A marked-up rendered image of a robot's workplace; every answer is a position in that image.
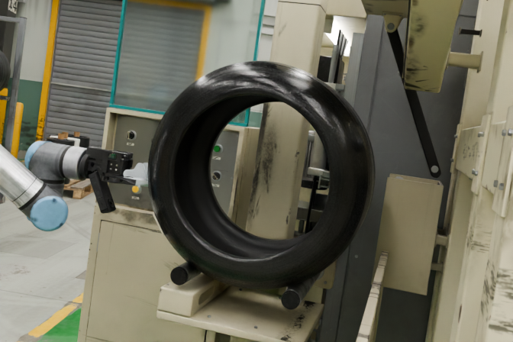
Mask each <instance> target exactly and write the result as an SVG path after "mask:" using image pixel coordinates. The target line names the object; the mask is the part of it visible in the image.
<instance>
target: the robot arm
mask: <svg viewBox="0 0 513 342"><path fill-rule="evenodd" d="M112 151H114V152H112ZM132 158H133V154H132V153H128V152H124V151H119V150H104V149H99V148H98V147H87V148H83V147H74V146H70V145H65V144H56V143H52V142H51V141H37V142H35V143H33V144H32V145H31V146H30V147H29V149H28V150H27V152H26V155H25V159H24V162H25V166H24V165H23V164H22V163H20V162H19V161H18V160H17V159H16V158H15V157H14V156H12V155H11V154H10V153H9V152H8V151H7V150H6V149H5V148H4V147H3V146H2V145H1V144H0V193H2V194H3V195H4V196H5V197H6V198H8V199H9V200H10V201H11V202H12V203H14V204H15V205H16V207H17V208H18V209H19V210H20V211H21V212H23V213H24V214H25V215H26V217H27V219H28V220H29V221H31V222H32V224H33V225H34V226H35V227H36V228H38V229H40V230H42V231H55V230H57V229H58V228H60V227H62V226H63V225H64V223H65V222H66V219H67V217H68V211H69V210H68V206H67V204H66V203H65V201H64V200H63V189H64V182H65V178H67V179H74V180H79V181H84V180H86V179H90V182H91V184H92V188H93V191H94V193H95V197H96V200H97V202H98V206H99V209H100V212H101V213H102V214H104V213H109V212H112V211H114V210H115V209H116V207H115V204H114V201H113V198H112V196H111V192H110V189H109V187H108V182H111V183H120V184H126V185H133V186H146V187H148V180H147V168H148V163H138V164H137V165H136V166H135V167H134V169H130V168H131V167H132V165H133V160H132ZM96 171H97V172H96Z"/></svg>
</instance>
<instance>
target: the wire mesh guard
mask: <svg viewBox="0 0 513 342"><path fill-rule="evenodd" d="M388 254H389V252H388V251H382V252H381V256H380V258H379V263H378V266H377V269H376V274H375V277H374V280H373V284H372V288H371V290H370V294H369V298H368V301H367V304H366V309H365V311H364V315H363V320H362V322H361V325H360V330H359V333H358V336H357V341H356V342H375V340H376V331H377V325H378V320H379V311H380V305H381V301H382V291H383V287H382V280H383V276H384V272H385V268H386V262H387V259H388Z"/></svg>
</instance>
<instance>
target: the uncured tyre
mask: <svg viewBox="0 0 513 342"><path fill-rule="evenodd" d="M268 102H284V103H286V104H287V105H289V106H291V107H292V108H294V109H295V110H296V111H298V112H299V113H300V114H301V115H302V116H303V117H304V118H305V119H306V120H307V121H308V122H309V123H310V124H311V126H312V127H313V128H314V129H315V131H316V132H317V134H318V136H319V137H320V139H321V142H322V143H323V146H324V149H325V152H326V154H327V160H328V164H329V170H330V186H329V193H328V197H327V202H326V205H325V207H324V210H323V212H322V215H321V217H320V219H319V220H318V223H317V224H316V225H315V227H314V228H313V229H312V231H309V232H308V233H306V234H303V235H301V236H298V237H293V238H289V239H284V240H273V239H267V238H263V237H258V236H256V235H253V234H251V233H249V232H247V231H245V230H244V229H242V228H240V227H239V226H237V225H236V224H235V223H234V222H233V221H232V220H231V219H230V218H229V217H228V216H227V215H226V214H225V213H224V211H223V209H222V208H221V206H220V205H219V203H218V200H217V199H216V197H215V193H214V190H213V187H212V184H211V156H212V153H213V149H214V147H215V144H216V142H217V139H218V137H219V136H220V134H221V132H222V131H223V130H224V128H225V127H226V126H227V124H228V123H229V122H230V121H231V120H232V119H233V118H235V117H236V116H237V115H239V114H240V113H241V112H242V111H245V110H247V109H248V108H251V107H253V106H255V105H260V104H263V103H268ZM375 178H376V168H375V160H374V155H373V148H372V144H371V142H370V139H369V135H368V133H367V131H366V129H365V127H364V125H363V122H362V121H361V119H360V117H359V115H358V114H357V113H356V112H355V110H354V109H353V107H352V106H351V105H350V103H349V102H348V101H347V100H346V99H345V98H344V97H343V96H342V95H341V94H340V93H339V92H337V91H336V90H335V89H333V88H332V87H330V86H329V85H328V84H326V83H325V82H323V81H321V80H320V79H318V78H317V77H315V76H313V75H312V74H310V73H307V72H306V71H304V70H302V69H299V68H296V67H294V66H290V65H287V64H284V63H277V62H271V61H247V62H241V63H234V64H231V65H228V66H223V67H221V68H219V69H216V70H214V71H212V72H210V73H208V74H206V75H205V76H203V77H202V78H200V79H198V80H196V81H195V82H194V83H192V84H191V85H190V86H189V87H187V88H186V89H185V90H184V91H183V92H182V93H181V94H180V95H179V96H178V97H177V98H176V99H175V100H174V102H173V103H172V104H171V106H169V108H168V109H167V111H166V113H165V114H164V116H163V117H162V119H161V121H160V123H159V125H158V127H157V129H156V132H155V134H154V137H153V141H152V144H151V148H150V154H149V160H148V168H147V180H148V189H149V194H150V201H151V205H152V207H153V212H154V214H155V216H156V219H157V220H158V223H159V225H160V227H161V229H162V231H163V233H164V235H165V236H166V238H167V240H168V241H169V242H170V244H171V245H172V246H173V248H174V249H175V250H176V252H177V253H178V254H179V255H180V256H181V257H182V258H183V259H184V260H185V261H186V262H188V263H189V264H190V265H191V266H193V267H194V268H196V269H197V270H198V271H200V272H201V273H203V274H205V275H206V276H209V277H210V278H212V279H215V280H217V281H219V282H222V283H225V284H228V285H230V286H236V287H240V288H245V289H279V288H283V287H287V286H292V285H294V284H297V283H300V282H303V281H305V280H307V279H310V278H311V277H313V276H315V275H317V274H319V273H320V272H321V271H323V270H324V269H326V268H327V267H328V266H330V265H331V264H332V263H333V262H334V261H335V260H336V259H337V258H338V257H339V256H340V255H341V254H342V253H343V252H344V251H345V250H346V249H347V247H348V246H349V245H350V243H351V241H352V240H353V239H354V237H355V235H356V234H357V232H358V230H359V229H360V227H361V226H362V224H363V222H364V220H365V218H366V216H367V213H368V211H369V207H370V205H371V202H372V199H373V193H374V187H375Z"/></svg>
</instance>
